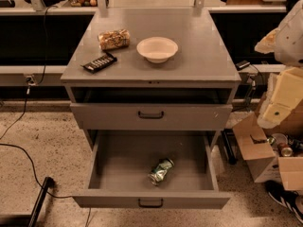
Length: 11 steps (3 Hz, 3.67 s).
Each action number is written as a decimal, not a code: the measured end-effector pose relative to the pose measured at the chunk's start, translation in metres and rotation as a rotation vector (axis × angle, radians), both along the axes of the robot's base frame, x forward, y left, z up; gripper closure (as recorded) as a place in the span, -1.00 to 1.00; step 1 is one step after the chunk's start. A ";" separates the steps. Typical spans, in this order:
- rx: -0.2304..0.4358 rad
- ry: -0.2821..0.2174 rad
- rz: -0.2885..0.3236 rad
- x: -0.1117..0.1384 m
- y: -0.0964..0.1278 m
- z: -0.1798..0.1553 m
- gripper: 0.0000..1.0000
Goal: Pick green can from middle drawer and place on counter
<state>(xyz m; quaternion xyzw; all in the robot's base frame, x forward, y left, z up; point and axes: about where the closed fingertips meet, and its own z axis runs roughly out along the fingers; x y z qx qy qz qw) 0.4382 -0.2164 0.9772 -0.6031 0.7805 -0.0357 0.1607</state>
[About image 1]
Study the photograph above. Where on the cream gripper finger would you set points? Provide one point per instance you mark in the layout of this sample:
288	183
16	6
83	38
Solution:
268	43
284	93

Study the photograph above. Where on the green soda can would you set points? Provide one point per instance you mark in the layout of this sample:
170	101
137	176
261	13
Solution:
159	172

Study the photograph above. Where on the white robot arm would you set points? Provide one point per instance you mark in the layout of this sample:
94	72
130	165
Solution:
289	39

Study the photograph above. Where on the red can in box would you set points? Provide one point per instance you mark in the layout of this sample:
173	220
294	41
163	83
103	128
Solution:
285	150

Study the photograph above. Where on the grey drawer cabinet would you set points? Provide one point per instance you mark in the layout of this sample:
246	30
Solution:
200	73

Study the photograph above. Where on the open grey lower drawer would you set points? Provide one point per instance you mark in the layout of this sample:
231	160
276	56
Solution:
151	169

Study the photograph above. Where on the closed grey upper drawer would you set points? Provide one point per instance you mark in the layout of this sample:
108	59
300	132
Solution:
152	117

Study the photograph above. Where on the small black device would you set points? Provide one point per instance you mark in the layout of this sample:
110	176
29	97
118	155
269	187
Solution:
242	64

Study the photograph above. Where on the cardboard box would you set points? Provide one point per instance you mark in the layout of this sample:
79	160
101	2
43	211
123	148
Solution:
263	161

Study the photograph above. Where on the black striped sneaker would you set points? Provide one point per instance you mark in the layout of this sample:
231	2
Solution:
289	199

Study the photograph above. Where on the white bowl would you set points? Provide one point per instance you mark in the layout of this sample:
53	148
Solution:
157	49

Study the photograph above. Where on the tan snack bag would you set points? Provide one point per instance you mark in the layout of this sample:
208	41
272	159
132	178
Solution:
114	39

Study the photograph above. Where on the black snack bar packet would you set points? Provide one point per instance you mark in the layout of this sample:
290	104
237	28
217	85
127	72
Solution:
100	63

